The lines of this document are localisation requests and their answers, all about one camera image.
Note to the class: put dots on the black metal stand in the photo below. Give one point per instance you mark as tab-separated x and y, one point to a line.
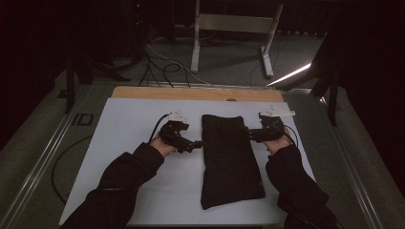
70	86
332	101

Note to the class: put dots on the white desk frame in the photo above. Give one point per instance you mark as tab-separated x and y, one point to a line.
234	23

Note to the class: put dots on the person's left hand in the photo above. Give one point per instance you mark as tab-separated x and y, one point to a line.
160	148

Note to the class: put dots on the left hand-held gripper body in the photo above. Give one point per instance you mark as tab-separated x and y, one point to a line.
173	133

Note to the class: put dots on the white table mat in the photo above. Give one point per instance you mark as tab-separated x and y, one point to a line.
143	108

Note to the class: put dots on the aluminium rail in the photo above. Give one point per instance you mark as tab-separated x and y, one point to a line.
41	162
350	171

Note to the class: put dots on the black computer tower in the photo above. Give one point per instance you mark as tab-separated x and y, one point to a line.
137	28

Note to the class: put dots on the person's right hand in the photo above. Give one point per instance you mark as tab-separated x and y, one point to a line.
277	145

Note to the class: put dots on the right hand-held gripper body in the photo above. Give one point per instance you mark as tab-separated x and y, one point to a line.
272	129

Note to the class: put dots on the black t-shirt with blue print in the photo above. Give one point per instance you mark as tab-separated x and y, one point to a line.
229	159

